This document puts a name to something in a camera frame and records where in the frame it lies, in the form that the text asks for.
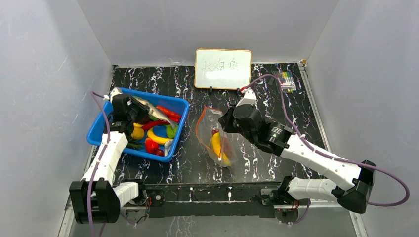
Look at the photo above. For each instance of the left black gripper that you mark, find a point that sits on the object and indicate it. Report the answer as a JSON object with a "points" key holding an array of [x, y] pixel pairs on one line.
{"points": [[143, 110]]}

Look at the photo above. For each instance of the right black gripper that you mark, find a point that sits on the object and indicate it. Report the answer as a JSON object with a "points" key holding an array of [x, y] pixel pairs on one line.
{"points": [[228, 120]]}

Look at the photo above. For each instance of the grey toy fish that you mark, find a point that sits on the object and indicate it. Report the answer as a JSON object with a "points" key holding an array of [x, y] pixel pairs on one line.
{"points": [[155, 112]]}

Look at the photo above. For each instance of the purple toy grapes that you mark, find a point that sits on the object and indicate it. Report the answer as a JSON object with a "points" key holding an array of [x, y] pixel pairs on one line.
{"points": [[215, 132]]}

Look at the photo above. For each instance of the clear orange zip bag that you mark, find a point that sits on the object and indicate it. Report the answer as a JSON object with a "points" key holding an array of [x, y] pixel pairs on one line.
{"points": [[206, 123]]}

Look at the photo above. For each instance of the orange toy carrot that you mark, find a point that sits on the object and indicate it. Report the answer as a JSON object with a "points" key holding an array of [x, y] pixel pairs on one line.
{"points": [[169, 113]]}

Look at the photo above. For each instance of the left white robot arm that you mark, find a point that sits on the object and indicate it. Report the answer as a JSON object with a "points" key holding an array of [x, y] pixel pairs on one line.
{"points": [[104, 170]]}

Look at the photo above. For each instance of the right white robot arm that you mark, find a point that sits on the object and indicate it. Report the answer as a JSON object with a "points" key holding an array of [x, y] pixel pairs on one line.
{"points": [[347, 184]]}

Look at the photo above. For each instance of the yellow toy lemon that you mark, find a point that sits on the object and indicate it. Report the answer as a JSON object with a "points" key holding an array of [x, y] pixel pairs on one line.
{"points": [[137, 134]]}

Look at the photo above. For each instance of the red toy chili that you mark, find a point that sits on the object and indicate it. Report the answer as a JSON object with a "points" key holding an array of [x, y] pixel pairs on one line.
{"points": [[152, 124]]}

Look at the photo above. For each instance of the blue plastic bin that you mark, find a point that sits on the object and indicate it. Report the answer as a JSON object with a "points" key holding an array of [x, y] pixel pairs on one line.
{"points": [[177, 105]]}

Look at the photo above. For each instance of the red toy pepper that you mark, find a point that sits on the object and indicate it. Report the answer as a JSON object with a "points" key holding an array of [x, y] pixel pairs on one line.
{"points": [[151, 146]]}

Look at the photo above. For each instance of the green toy cabbage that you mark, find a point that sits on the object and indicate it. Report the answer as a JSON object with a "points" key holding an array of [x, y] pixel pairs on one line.
{"points": [[171, 131]]}

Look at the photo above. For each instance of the dark red toy cherry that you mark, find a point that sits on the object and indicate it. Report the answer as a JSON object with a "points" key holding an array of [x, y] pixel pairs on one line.
{"points": [[159, 152]]}

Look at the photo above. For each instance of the marker pen pack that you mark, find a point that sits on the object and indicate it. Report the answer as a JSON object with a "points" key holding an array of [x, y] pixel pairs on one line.
{"points": [[287, 81]]}

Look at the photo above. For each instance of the white toy radish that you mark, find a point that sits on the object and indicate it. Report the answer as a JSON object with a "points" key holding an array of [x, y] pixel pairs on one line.
{"points": [[167, 146]]}

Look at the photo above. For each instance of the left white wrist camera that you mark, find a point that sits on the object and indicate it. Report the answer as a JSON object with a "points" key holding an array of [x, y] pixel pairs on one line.
{"points": [[114, 92]]}

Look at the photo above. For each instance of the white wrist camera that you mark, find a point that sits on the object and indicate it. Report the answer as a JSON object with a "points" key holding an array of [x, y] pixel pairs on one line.
{"points": [[114, 92], [249, 97]]}

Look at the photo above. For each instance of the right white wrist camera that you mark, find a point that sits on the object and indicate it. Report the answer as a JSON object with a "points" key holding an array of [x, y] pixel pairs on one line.
{"points": [[249, 97]]}

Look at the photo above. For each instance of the small whiteboard yellow frame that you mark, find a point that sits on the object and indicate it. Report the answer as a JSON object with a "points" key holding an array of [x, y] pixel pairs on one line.
{"points": [[222, 68]]}

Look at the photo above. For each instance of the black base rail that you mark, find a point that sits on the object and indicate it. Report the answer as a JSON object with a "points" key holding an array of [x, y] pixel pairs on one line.
{"points": [[207, 199]]}

